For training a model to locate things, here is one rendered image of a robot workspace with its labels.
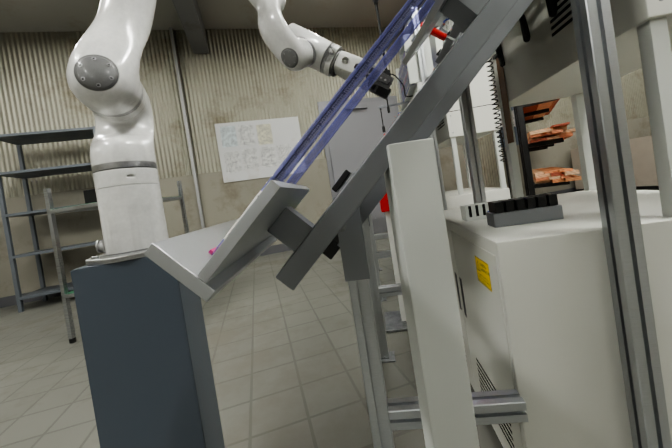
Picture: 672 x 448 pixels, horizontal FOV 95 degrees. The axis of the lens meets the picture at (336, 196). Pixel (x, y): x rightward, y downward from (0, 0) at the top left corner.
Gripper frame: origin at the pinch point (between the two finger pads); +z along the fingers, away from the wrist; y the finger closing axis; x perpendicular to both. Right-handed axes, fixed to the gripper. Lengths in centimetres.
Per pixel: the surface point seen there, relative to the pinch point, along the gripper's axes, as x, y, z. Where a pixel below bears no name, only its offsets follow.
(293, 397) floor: 112, 29, 22
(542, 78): -27.2, 14.3, 38.7
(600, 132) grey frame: -2.9, -24.3, 40.8
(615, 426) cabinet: 44, -21, 73
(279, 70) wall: -62, 372, -193
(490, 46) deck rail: -9.8, -21.1, 16.3
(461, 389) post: 43, -45, 31
